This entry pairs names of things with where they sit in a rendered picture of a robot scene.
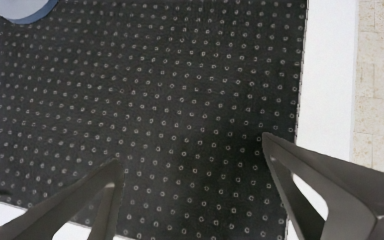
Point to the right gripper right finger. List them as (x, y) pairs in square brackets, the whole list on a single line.
[(353, 193)]

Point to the black perforated plate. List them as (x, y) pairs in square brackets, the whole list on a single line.
[(179, 91)]

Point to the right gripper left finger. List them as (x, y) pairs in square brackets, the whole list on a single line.
[(44, 220)]

